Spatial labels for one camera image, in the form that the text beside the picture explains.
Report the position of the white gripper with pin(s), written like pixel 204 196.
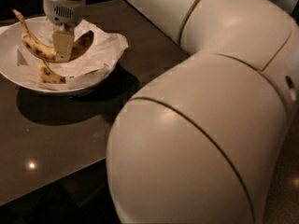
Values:
pixel 63 12

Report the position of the spotted yellow banana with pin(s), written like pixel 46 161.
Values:
pixel 47 53
pixel 48 76

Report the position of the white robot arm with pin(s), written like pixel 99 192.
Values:
pixel 200 142

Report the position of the white bowl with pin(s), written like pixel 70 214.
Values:
pixel 9 62

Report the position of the white paper liner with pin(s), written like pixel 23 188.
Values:
pixel 99 50

